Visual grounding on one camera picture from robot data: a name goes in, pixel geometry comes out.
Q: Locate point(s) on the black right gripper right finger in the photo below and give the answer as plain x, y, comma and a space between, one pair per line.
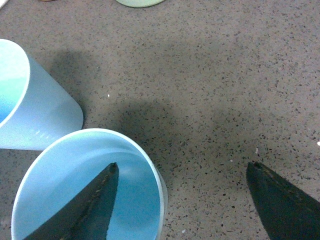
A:
286, 212

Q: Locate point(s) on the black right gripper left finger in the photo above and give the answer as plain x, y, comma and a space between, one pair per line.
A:
86, 216

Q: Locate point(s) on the blue cup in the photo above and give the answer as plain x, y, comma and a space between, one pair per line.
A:
35, 110
64, 168

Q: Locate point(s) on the green bowl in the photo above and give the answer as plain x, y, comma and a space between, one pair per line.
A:
139, 3

